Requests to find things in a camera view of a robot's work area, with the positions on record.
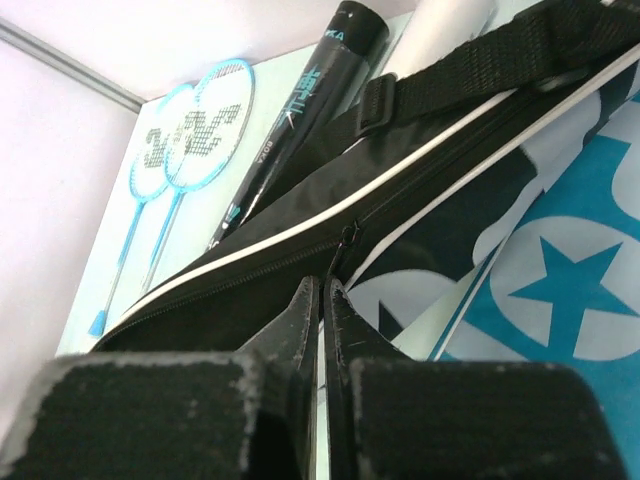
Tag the black sport racket bag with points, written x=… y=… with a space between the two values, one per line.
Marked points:
x=412 y=188

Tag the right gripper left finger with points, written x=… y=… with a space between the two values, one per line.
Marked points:
x=247 y=414

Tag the blue racket bag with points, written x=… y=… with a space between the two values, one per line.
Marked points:
x=565 y=285

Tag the black shuttlecock tube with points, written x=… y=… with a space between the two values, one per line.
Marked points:
x=339 y=64

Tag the blue racket right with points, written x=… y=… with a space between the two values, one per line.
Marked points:
x=204 y=140

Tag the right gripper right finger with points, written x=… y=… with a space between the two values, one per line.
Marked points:
x=392 y=417

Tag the white shuttlecock tube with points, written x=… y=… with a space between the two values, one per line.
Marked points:
x=434 y=30

